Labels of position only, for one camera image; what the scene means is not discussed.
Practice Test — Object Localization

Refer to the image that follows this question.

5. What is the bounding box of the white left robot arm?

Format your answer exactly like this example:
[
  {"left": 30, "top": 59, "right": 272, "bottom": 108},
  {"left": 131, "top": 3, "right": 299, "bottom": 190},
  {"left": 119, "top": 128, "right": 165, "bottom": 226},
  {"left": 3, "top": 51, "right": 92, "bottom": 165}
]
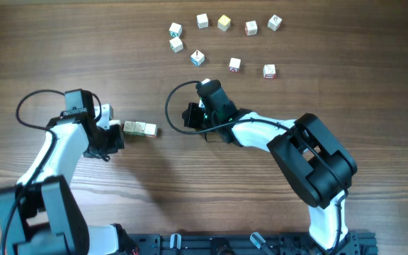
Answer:
[{"left": 0, "top": 89, "right": 137, "bottom": 254}]

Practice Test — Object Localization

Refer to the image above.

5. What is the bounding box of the white block numeral one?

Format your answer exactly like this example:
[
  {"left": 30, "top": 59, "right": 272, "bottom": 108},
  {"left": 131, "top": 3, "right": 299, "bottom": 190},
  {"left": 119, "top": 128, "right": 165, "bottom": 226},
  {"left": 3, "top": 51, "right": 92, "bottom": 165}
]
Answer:
[{"left": 133, "top": 122, "right": 146, "bottom": 136}]

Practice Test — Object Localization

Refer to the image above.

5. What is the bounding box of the white block red W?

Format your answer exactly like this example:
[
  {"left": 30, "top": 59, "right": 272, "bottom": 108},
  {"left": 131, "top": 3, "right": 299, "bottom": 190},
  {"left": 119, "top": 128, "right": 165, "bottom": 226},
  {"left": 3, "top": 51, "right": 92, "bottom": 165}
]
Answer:
[{"left": 109, "top": 120, "right": 122, "bottom": 127}]

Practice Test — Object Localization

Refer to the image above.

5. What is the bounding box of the yellow topped block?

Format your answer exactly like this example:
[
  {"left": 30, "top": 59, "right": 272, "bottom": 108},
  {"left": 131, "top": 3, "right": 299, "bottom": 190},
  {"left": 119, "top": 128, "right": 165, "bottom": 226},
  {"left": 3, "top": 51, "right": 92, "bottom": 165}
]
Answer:
[{"left": 217, "top": 15, "right": 231, "bottom": 31}]

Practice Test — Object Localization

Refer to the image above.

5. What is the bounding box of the white block blue X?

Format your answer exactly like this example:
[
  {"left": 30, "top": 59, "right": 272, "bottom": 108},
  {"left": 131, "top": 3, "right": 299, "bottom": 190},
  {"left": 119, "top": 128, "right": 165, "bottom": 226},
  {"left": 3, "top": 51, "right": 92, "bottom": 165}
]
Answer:
[{"left": 191, "top": 50, "right": 205, "bottom": 67}]

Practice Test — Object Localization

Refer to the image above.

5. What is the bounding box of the white block letter K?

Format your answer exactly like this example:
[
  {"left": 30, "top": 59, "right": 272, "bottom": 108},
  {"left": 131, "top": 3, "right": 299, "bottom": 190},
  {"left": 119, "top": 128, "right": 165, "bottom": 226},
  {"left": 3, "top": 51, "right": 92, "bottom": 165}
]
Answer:
[{"left": 267, "top": 14, "right": 283, "bottom": 31}]

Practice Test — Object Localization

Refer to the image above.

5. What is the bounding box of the white block red side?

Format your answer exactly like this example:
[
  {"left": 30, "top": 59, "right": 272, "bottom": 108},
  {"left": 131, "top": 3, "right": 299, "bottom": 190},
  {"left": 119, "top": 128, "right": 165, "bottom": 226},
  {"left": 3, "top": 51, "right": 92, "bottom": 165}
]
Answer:
[{"left": 245, "top": 21, "right": 258, "bottom": 36}]

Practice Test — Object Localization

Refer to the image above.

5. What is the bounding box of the white block green Z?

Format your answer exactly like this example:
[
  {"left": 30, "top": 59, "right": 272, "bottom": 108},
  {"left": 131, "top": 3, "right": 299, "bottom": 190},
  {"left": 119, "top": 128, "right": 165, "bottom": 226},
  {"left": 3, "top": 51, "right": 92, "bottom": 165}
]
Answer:
[{"left": 169, "top": 37, "right": 183, "bottom": 53}]

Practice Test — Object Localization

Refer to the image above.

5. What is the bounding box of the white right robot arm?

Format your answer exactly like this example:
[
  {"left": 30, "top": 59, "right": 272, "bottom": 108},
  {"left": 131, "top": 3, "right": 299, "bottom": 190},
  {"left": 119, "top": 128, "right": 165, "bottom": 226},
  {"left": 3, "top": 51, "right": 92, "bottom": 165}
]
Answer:
[{"left": 182, "top": 80, "right": 357, "bottom": 254}]

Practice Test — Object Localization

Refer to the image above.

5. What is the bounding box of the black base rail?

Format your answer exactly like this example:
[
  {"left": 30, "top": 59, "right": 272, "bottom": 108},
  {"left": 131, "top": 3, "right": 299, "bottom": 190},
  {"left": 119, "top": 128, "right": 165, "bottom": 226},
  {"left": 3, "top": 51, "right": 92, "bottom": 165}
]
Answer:
[{"left": 129, "top": 231, "right": 379, "bottom": 255}]

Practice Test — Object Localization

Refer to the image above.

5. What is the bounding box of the white block blue P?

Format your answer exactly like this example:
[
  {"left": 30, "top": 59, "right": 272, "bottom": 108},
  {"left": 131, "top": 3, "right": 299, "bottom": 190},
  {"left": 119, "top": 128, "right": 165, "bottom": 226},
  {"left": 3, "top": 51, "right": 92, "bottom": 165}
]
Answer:
[{"left": 196, "top": 13, "right": 209, "bottom": 29}]

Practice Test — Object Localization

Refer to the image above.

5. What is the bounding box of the white block letter E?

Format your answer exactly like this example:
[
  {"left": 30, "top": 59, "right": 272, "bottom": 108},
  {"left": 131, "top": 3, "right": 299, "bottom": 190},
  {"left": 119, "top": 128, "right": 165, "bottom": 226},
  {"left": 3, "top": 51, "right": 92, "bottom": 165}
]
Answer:
[{"left": 144, "top": 123, "right": 158, "bottom": 138}]

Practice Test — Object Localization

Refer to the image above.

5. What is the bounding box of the white block Z red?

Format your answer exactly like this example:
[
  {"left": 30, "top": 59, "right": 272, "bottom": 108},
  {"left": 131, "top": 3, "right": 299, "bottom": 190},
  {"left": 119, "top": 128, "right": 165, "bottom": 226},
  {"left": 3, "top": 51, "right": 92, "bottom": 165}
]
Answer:
[{"left": 263, "top": 64, "right": 276, "bottom": 79}]

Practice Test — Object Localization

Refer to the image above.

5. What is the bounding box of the white block teal A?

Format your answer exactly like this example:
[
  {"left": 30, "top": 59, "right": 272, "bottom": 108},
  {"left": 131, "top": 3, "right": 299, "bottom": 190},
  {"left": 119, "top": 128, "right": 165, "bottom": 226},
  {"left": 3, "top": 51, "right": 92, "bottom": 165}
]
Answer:
[{"left": 169, "top": 23, "right": 183, "bottom": 38}]

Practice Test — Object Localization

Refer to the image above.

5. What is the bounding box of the white block red A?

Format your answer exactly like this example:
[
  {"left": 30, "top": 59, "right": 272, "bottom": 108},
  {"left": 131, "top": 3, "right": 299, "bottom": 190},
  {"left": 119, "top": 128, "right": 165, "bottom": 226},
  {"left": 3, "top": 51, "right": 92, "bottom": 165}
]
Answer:
[{"left": 229, "top": 58, "right": 241, "bottom": 73}]

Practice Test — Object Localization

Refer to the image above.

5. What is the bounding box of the white block green O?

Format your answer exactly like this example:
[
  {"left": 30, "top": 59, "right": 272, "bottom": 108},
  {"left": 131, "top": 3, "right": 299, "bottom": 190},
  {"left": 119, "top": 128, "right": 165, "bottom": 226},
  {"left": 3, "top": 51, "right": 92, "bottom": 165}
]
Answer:
[{"left": 123, "top": 120, "right": 136, "bottom": 135}]

